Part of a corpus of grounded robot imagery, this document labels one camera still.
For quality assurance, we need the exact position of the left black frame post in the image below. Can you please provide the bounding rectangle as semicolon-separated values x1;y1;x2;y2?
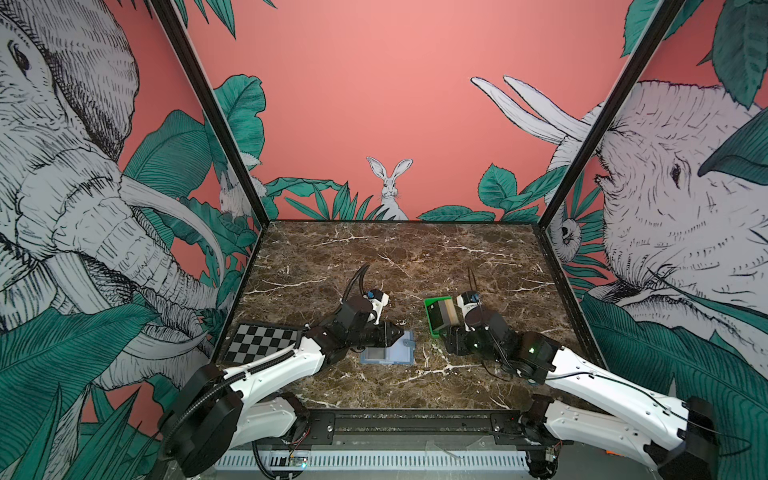
150;0;270;229

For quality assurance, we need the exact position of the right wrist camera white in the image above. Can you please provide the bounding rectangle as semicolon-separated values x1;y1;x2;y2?
456;291;482;331

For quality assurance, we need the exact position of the green plastic card tray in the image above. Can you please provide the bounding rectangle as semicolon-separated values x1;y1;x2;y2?
424;297;460;338

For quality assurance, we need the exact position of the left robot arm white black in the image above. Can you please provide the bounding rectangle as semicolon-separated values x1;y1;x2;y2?
150;289;404;479

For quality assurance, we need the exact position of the white slotted cable duct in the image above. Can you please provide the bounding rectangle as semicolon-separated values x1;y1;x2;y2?
215;449;529;472

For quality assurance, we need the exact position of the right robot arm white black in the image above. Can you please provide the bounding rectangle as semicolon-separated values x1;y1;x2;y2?
428;300;720;479

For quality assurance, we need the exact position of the black frame post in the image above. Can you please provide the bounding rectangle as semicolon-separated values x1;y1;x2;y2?
150;0;270;229
537;0;685;230

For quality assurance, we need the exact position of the gold credit card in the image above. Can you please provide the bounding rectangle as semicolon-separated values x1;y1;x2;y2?
438;299;460;330

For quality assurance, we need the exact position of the right black frame post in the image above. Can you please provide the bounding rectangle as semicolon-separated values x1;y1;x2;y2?
537;0;685;230

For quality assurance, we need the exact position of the black front mounting rail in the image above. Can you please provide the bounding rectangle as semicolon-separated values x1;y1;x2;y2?
304;409;558;450

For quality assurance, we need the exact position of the checkerboard calibration board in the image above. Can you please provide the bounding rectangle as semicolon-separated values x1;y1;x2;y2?
222;323;300;365

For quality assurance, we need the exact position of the blue leather card holder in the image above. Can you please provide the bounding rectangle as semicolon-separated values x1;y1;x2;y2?
360;331;416;365

